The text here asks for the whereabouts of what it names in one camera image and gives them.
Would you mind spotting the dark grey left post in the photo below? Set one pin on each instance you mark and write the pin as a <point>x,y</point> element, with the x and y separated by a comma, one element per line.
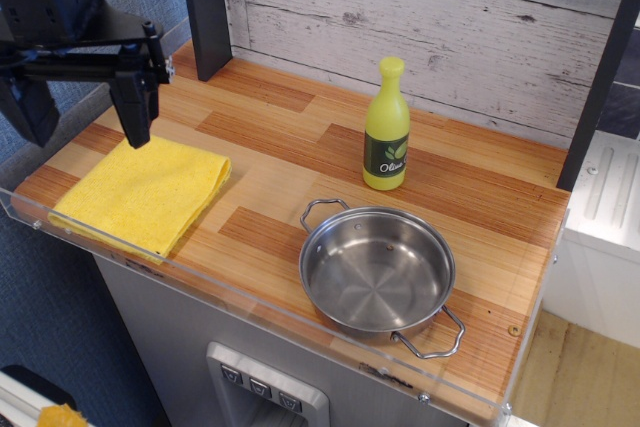
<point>210,36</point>

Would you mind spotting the yellow folded cloth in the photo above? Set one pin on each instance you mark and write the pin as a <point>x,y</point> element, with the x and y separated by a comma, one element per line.
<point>142,201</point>

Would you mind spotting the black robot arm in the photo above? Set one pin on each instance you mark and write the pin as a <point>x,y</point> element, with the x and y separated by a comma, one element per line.
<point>71,15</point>

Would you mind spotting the yellow olive oil bottle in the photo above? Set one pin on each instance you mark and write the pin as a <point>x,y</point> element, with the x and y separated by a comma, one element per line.
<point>387,127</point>

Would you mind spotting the stainless steel pot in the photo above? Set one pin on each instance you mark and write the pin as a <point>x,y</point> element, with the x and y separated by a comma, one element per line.
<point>379,273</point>

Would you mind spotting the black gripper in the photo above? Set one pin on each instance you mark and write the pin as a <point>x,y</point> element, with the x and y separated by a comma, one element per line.
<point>116,46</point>

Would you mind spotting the clear acrylic guard rail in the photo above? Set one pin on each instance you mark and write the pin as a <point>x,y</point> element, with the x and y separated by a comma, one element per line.
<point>233,277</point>

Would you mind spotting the dark grey right post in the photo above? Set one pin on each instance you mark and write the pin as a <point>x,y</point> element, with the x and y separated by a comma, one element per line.
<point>613,52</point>

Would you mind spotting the yellow black object corner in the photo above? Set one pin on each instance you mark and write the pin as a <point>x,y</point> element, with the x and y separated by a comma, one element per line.
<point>60,416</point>

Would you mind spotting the silver dispenser button panel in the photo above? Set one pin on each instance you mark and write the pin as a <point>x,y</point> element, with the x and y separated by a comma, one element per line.
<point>251,393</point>

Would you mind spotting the dark grey post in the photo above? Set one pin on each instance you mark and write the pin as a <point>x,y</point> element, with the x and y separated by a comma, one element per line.
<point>210,36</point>
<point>613,52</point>

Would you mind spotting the grey toy fridge cabinet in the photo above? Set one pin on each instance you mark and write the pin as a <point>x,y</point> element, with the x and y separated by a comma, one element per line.
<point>171,328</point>

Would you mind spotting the white toy sink unit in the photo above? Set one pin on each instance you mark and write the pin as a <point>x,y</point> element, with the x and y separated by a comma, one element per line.
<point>593,279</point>

